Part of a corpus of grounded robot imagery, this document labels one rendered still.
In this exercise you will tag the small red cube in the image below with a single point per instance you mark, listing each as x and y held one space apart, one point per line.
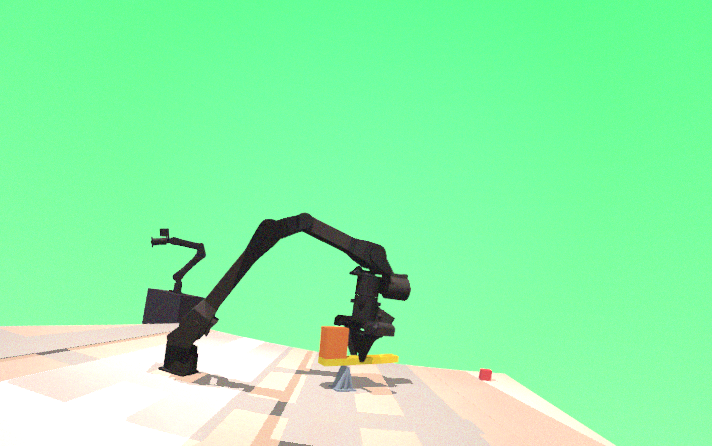
485 374

